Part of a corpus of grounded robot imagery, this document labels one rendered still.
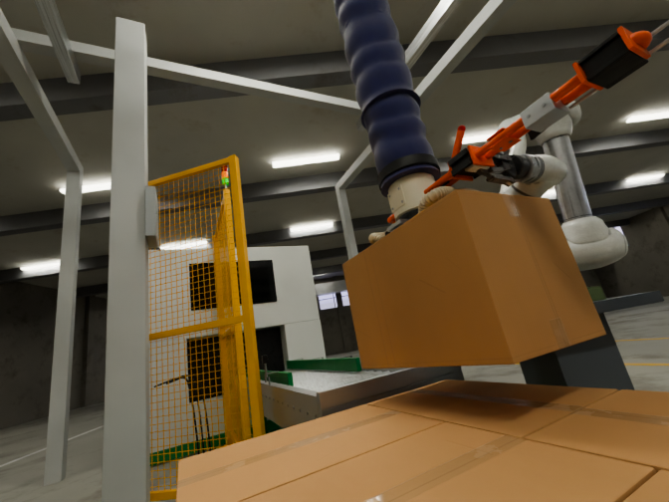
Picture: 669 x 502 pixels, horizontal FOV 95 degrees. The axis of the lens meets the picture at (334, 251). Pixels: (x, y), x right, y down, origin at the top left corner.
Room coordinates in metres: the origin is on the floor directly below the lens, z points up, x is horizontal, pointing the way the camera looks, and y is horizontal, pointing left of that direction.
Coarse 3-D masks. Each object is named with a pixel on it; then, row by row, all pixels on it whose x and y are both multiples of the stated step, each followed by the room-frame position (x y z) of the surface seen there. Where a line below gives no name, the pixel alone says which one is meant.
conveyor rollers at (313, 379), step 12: (300, 372) 2.98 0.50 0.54; (312, 372) 2.75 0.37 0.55; (324, 372) 2.60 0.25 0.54; (336, 372) 2.37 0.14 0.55; (348, 372) 2.30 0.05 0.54; (360, 372) 2.14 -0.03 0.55; (372, 372) 2.07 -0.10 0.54; (384, 372) 1.92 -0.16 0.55; (300, 384) 2.04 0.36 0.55; (312, 384) 1.98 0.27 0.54; (324, 384) 1.83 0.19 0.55; (336, 384) 1.76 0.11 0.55
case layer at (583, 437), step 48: (432, 384) 1.33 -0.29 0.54; (480, 384) 1.18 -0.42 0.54; (528, 384) 1.06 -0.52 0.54; (288, 432) 1.01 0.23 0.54; (336, 432) 0.92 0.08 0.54; (384, 432) 0.85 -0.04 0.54; (432, 432) 0.79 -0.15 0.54; (480, 432) 0.74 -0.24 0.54; (528, 432) 0.70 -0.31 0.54; (576, 432) 0.66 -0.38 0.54; (624, 432) 0.62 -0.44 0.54; (192, 480) 0.76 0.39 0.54; (240, 480) 0.71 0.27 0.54; (288, 480) 0.67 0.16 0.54; (336, 480) 0.64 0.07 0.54; (384, 480) 0.60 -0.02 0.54; (432, 480) 0.58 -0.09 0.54; (480, 480) 0.55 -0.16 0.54; (528, 480) 0.53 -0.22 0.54; (576, 480) 0.50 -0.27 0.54; (624, 480) 0.49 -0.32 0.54
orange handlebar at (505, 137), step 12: (636, 36) 0.45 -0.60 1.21; (648, 36) 0.45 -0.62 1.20; (564, 84) 0.55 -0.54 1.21; (576, 84) 0.54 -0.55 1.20; (552, 96) 0.58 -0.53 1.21; (564, 96) 0.59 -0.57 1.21; (576, 96) 0.58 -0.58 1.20; (504, 132) 0.68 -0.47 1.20; (516, 132) 0.70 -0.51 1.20; (492, 144) 0.72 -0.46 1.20; (504, 144) 0.72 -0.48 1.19; (480, 156) 0.76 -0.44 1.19; (492, 156) 0.78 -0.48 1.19; (444, 180) 0.88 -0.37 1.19; (456, 180) 0.89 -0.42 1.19
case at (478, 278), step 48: (480, 192) 0.72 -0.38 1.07; (384, 240) 0.94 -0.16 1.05; (432, 240) 0.77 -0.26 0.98; (480, 240) 0.68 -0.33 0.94; (528, 240) 0.77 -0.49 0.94; (384, 288) 0.99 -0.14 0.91; (432, 288) 0.81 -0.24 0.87; (480, 288) 0.69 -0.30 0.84; (528, 288) 0.74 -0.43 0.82; (576, 288) 0.84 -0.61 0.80; (384, 336) 1.03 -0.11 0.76; (432, 336) 0.85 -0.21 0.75; (480, 336) 0.72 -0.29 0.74; (528, 336) 0.71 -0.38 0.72; (576, 336) 0.79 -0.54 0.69
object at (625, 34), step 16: (624, 32) 0.45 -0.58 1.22; (608, 48) 0.48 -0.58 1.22; (624, 48) 0.47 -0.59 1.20; (640, 48) 0.46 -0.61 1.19; (576, 64) 0.52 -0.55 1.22; (592, 64) 0.51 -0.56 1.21; (608, 64) 0.49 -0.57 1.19; (624, 64) 0.49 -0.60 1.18; (592, 80) 0.52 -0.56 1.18; (608, 80) 0.53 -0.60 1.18
